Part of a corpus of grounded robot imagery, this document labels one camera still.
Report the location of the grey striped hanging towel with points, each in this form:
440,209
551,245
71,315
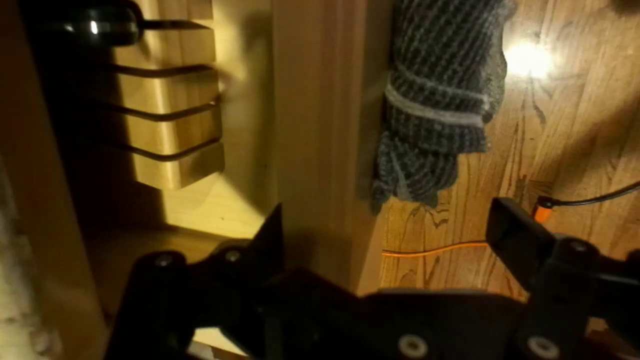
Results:
433,100

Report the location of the light wooden drawer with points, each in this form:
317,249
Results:
320,133

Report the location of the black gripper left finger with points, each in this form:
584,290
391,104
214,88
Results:
166,293

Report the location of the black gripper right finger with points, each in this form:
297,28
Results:
567,280

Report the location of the wooden knife block insert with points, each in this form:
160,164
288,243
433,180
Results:
172,126

